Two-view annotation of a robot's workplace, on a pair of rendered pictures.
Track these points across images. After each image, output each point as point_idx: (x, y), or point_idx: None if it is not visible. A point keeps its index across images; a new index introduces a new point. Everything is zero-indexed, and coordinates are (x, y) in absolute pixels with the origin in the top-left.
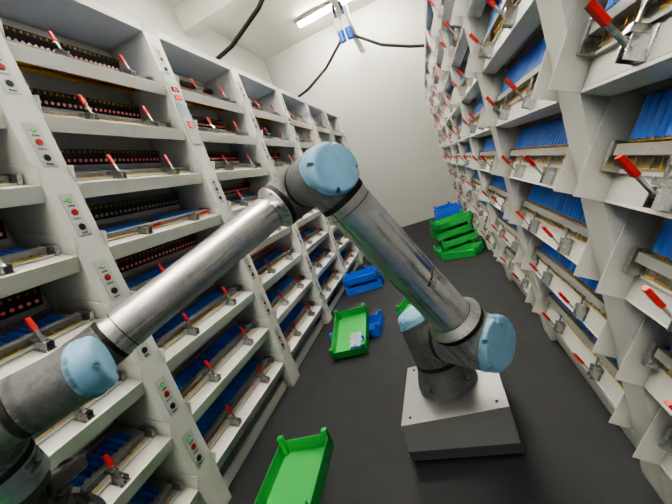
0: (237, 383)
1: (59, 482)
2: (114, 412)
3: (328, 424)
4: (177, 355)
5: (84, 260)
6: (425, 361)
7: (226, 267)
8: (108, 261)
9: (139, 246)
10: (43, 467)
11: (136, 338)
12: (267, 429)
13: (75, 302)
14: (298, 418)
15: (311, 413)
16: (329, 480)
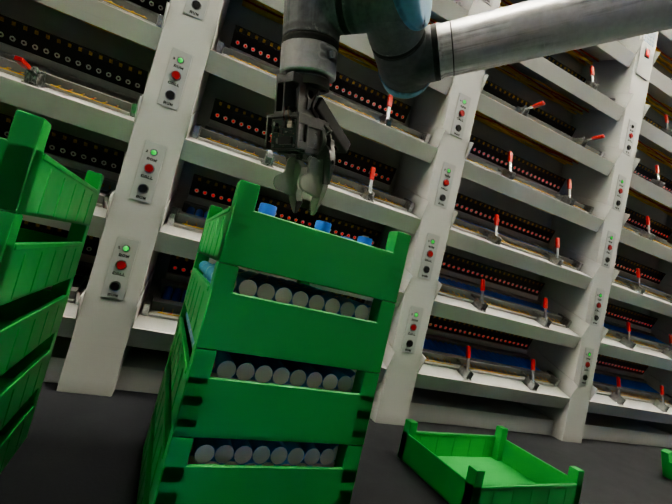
0: (495, 357)
1: (325, 112)
2: (385, 217)
3: (586, 495)
4: (463, 237)
5: (455, 86)
6: None
7: (611, 16)
8: (471, 103)
9: (505, 117)
10: (328, 64)
11: (457, 46)
12: (490, 432)
13: (424, 128)
14: (541, 458)
15: (566, 470)
16: None
